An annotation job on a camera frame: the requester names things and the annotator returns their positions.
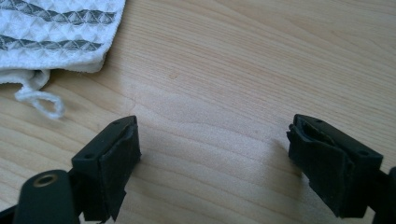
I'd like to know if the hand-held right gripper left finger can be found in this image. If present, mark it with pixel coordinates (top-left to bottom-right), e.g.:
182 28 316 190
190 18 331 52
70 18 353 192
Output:
70 115 142 222

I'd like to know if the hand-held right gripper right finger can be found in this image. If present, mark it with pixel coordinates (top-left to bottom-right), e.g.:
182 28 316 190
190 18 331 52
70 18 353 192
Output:
286 113 384 218

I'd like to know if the white grey striped waffle towel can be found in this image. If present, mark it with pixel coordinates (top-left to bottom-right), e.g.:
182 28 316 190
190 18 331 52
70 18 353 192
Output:
0 0 127 120

